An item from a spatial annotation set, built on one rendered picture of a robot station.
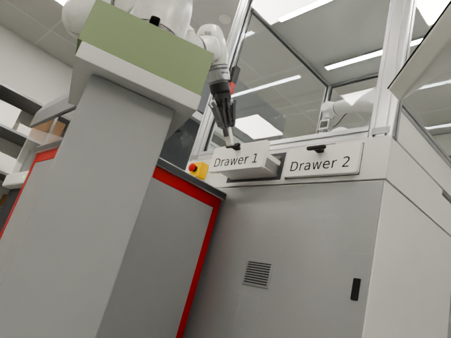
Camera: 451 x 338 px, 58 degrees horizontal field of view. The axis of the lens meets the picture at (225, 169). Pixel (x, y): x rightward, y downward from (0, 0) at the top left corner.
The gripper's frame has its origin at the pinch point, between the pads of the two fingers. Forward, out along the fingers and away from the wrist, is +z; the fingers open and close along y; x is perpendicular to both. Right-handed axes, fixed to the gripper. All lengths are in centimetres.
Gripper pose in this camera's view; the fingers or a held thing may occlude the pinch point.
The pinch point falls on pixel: (229, 136)
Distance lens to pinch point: 153.3
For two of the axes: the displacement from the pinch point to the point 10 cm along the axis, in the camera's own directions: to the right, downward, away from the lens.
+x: -6.8, 0.7, 7.3
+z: 1.8, 9.8, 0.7
